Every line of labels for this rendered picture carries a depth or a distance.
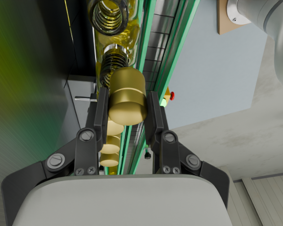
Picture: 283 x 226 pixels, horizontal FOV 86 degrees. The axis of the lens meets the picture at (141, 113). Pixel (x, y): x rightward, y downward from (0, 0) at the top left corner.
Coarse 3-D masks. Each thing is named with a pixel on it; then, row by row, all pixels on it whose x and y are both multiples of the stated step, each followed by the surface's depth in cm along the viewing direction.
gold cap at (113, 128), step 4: (108, 120) 17; (108, 124) 18; (112, 124) 18; (116, 124) 18; (108, 128) 18; (112, 128) 18; (116, 128) 18; (120, 128) 19; (108, 132) 19; (112, 132) 19; (116, 132) 19; (120, 132) 19
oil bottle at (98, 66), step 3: (96, 63) 22; (99, 63) 22; (96, 66) 22; (99, 66) 22; (132, 66) 23; (96, 69) 22; (99, 69) 22; (96, 72) 22; (99, 72) 22; (96, 75) 22; (99, 75) 22; (96, 78) 23; (99, 81) 22; (99, 84) 22; (99, 87) 23
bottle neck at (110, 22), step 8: (96, 0) 10; (112, 0) 10; (120, 0) 10; (88, 8) 10; (96, 8) 11; (104, 8) 14; (120, 8) 10; (128, 8) 12; (88, 16) 11; (96, 16) 11; (104, 16) 13; (112, 16) 13; (120, 16) 12; (96, 24) 11; (104, 24) 12; (112, 24) 12; (120, 24) 11; (104, 32) 12; (112, 32) 12; (120, 32) 12
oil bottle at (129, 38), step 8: (128, 24) 18; (136, 24) 18; (96, 32) 17; (128, 32) 17; (136, 32) 18; (96, 40) 18; (104, 40) 17; (112, 40) 17; (120, 40) 17; (128, 40) 18; (136, 40) 18; (96, 48) 19; (104, 48) 18; (128, 48) 18; (136, 48) 19; (96, 56) 20; (128, 56) 19; (136, 56) 20; (128, 64) 20
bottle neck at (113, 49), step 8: (112, 48) 17; (120, 48) 17; (104, 56) 17; (112, 56) 16; (120, 56) 16; (104, 64) 15; (112, 64) 15; (120, 64) 15; (104, 72) 14; (112, 72) 15; (104, 80) 15
